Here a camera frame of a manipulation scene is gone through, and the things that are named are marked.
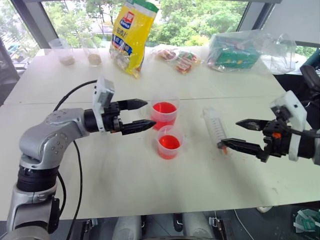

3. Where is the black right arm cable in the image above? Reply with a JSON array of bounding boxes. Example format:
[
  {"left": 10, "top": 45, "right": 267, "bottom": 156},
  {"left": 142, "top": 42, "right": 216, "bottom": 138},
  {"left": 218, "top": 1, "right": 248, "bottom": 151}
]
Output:
[{"left": 281, "top": 121, "right": 320, "bottom": 139}]

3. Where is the clear cup with white grains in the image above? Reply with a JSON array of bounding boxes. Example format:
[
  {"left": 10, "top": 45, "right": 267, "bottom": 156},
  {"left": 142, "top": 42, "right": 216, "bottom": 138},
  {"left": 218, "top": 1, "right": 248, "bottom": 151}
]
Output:
[{"left": 48, "top": 38, "right": 76, "bottom": 67}]

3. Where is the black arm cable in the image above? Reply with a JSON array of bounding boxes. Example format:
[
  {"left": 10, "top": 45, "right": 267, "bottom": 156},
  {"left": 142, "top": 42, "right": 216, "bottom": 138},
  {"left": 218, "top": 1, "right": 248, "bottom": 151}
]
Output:
[
  {"left": 52, "top": 79, "right": 98, "bottom": 240},
  {"left": 281, "top": 121, "right": 320, "bottom": 139}
]

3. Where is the clear cup with tan grains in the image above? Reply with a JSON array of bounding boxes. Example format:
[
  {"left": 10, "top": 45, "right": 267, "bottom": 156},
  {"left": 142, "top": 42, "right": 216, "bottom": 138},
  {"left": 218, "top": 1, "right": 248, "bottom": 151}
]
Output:
[{"left": 79, "top": 34, "right": 103, "bottom": 68}]

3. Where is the grey rounded robot leg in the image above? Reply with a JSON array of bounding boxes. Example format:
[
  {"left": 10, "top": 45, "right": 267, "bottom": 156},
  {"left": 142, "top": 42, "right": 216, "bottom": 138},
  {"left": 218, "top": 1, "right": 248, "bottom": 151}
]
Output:
[
  {"left": 181, "top": 211, "right": 214, "bottom": 240},
  {"left": 112, "top": 215, "right": 143, "bottom": 240}
]

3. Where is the clear plastic syringe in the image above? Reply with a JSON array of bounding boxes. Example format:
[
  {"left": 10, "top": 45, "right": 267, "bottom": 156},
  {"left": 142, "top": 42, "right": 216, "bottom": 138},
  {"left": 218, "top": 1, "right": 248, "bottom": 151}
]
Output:
[{"left": 201, "top": 107, "right": 230, "bottom": 155}]

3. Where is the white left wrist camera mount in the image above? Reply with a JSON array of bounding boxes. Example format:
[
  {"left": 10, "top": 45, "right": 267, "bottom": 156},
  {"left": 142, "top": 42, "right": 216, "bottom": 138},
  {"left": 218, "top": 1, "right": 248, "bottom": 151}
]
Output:
[{"left": 91, "top": 76, "right": 116, "bottom": 134}]

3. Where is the black office chair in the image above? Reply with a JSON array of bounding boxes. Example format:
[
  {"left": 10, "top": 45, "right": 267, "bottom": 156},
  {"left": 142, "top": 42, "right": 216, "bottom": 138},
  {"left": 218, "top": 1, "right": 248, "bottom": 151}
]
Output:
[{"left": 299, "top": 64, "right": 320, "bottom": 111}]

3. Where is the clear plastic bag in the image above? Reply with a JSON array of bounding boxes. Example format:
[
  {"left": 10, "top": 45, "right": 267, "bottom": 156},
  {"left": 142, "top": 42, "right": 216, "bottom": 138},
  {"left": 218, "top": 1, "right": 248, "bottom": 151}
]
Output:
[{"left": 206, "top": 28, "right": 299, "bottom": 75}]

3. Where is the small clear cup red liquid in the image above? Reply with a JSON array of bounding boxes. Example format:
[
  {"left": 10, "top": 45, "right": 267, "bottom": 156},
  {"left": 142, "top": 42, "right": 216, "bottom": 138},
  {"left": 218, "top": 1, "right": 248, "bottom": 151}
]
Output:
[{"left": 156, "top": 124, "right": 186, "bottom": 161}]

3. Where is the white table foot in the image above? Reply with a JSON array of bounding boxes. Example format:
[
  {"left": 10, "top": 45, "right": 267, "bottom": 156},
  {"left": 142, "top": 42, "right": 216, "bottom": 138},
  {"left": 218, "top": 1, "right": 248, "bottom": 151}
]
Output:
[{"left": 256, "top": 205, "right": 274, "bottom": 214}]

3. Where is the green box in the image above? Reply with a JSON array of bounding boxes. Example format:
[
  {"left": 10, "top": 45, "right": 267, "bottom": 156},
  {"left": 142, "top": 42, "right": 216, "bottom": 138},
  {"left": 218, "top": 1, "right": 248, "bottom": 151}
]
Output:
[{"left": 208, "top": 34, "right": 261, "bottom": 71}]

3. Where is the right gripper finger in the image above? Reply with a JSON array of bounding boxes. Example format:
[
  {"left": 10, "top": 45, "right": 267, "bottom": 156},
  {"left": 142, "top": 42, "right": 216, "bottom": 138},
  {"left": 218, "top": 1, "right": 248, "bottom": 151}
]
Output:
[
  {"left": 235, "top": 118, "right": 270, "bottom": 132},
  {"left": 216, "top": 137, "right": 271, "bottom": 163}
]

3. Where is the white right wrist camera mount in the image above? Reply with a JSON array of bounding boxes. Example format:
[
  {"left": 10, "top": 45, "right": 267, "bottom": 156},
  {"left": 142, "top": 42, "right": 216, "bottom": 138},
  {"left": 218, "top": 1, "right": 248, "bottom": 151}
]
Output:
[{"left": 269, "top": 90, "right": 308, "bottom": 162}]

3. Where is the dark window frame post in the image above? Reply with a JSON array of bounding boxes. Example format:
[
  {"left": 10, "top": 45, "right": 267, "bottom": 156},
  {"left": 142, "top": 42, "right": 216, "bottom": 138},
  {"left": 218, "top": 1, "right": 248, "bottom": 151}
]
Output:
[
  {"left": 235, "top": 0, "right": 276, "bottom": 33},
  {"left": 10, "top": 0, "right": 60, "bottom": 50}
]

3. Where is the green white paper pile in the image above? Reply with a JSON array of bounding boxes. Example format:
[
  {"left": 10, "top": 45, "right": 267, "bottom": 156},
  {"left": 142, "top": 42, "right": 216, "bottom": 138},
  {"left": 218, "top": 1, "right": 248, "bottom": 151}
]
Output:
[{"left": 292, "top": 208, "right": 320, "bottom": 234}]

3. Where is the yellow snack bag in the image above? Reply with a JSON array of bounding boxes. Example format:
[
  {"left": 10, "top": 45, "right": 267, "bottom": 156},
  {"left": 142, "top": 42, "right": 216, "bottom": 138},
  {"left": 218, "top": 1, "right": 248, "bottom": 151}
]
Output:
[{"left": 108, "top": 0, "right": 160, "bottom": 79}]

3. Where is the red green snack packet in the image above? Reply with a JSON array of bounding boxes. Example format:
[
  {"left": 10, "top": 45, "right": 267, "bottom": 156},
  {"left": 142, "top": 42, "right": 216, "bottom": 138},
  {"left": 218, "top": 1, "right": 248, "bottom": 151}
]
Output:
[{"left": 174, "top": 50, "right": 202, "bottom": 74}]

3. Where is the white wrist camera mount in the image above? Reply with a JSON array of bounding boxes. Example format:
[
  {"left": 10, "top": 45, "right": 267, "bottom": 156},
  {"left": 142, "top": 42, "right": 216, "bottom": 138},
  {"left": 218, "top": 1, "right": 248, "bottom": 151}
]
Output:
[
  {"left": 269, "top": 90, "right": 308, "bottom": 162},
  {"left": 91, "top": 76, "right": 116, "bottom": 134}
]

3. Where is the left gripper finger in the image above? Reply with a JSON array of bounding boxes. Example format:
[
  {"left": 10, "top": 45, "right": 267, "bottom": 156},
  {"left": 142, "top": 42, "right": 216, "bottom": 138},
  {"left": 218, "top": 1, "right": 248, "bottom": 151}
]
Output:
[
  {"left": 121, "top": 119, "right": 158, "bottom": 137},
  {"left": 117, "top": 98, "right": 149, "bottom": 111}
]

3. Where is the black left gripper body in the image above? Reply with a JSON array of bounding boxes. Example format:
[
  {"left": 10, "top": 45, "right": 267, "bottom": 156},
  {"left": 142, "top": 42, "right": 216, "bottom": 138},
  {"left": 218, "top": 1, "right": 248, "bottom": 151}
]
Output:
[{"left": 101, "top": 100, "right": 125, "bottom": 135}]

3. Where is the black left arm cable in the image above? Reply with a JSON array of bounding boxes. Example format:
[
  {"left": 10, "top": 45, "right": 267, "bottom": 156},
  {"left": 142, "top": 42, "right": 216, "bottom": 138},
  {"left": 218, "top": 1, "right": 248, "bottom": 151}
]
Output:
[{"left": 52, "top": 79, "right": 98, "bottom": 240}]

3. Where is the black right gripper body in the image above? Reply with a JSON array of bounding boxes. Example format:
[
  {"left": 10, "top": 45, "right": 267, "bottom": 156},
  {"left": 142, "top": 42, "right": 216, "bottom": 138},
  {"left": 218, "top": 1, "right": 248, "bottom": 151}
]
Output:
[{"left": 262, "top": 119, "right": 293, "bottom": 158}]

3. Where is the large clear cup red liquid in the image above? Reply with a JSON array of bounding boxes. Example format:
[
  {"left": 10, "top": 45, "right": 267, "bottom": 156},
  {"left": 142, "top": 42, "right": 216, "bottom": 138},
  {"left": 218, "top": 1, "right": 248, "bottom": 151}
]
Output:
[{"left": 149, "top": 95, "right": 181, "bottom": 131}]

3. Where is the white floor cable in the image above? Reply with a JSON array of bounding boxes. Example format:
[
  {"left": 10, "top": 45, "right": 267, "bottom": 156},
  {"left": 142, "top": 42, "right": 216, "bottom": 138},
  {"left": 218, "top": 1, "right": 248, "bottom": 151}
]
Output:
[{"left": 233, "top": 208, "right": 259, "bottom": 240}]

